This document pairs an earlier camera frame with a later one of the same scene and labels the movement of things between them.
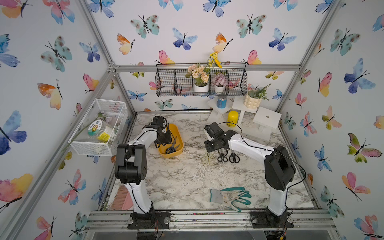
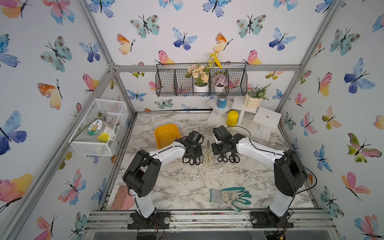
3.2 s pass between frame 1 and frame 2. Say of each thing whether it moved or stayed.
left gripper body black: moved
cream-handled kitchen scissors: stayed
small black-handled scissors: stayed
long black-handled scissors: stayed
